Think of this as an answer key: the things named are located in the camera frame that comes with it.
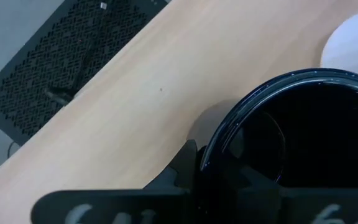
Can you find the black ceramic mug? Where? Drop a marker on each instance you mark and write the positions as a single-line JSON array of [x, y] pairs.
[[247, 102]]

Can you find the wood shelf with black frame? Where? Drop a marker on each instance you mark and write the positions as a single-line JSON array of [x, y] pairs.
[[135, 93]]

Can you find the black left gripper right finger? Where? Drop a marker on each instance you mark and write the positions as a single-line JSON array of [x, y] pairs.
[[322, 205]]

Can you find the white ceramic mug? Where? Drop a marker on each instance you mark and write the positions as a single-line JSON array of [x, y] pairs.
[[353, 46]]

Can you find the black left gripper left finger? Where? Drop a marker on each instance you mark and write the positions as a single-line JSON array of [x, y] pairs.
[[120, 205]]

